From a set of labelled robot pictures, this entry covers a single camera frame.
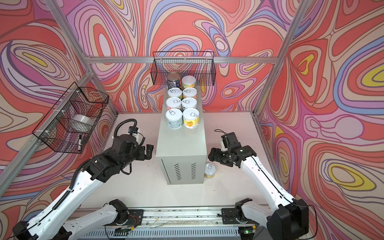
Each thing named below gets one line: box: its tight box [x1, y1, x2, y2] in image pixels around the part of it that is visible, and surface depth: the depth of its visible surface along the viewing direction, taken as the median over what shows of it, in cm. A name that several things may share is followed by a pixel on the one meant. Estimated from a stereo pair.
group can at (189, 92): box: [182, 87, 198, 100], surface depth 75 cm
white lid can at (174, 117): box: [165, 108, 183, 130], surface depth 65 cm
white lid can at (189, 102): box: [181, 97, 197, 110], surface depth 71 cm
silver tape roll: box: [70, 114, 95, 126], surface depth 75 cm
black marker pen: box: [78, 134, 82, 152], surface depth 73 cm
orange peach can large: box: [181, 75, 197, 89], surface depth 78 cm
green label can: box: [167, 87, 183, 101], surface depth 76 cm
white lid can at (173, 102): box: [166, 97, 182, 109], surface depth 70 cm
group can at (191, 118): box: [182, 107, 200, 129], surface depth 66 cm
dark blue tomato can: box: [167, 72, 181, 90], surface depth 77 cm
